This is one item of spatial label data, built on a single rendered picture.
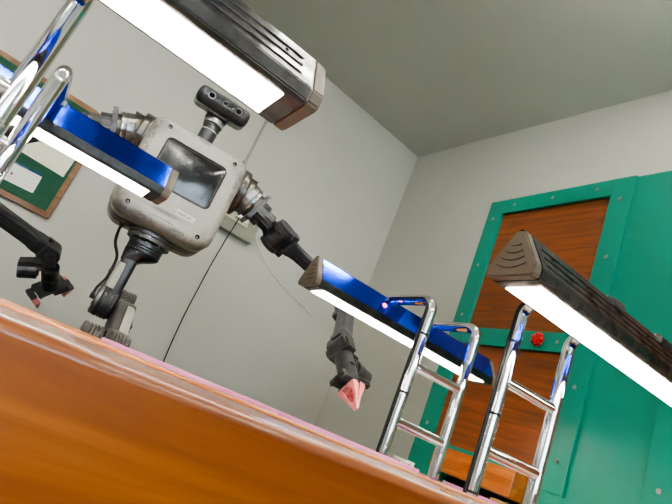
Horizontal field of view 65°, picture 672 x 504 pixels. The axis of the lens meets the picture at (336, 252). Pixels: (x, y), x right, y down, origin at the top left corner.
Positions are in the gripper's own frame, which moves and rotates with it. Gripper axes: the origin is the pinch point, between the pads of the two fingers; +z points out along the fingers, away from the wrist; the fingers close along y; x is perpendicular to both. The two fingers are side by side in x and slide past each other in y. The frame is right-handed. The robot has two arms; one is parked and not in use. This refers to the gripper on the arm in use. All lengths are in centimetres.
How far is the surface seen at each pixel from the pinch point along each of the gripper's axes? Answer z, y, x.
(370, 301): 0.6, -19.7, -28.4
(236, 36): 47, -80, -63
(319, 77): 43, -70, -65
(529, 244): 42, -34, -65
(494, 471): 13.9, 36.9, -10.9
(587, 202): -43, 42, -79
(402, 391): 22.2, -13.0, -24.2
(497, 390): 38, -13, -42
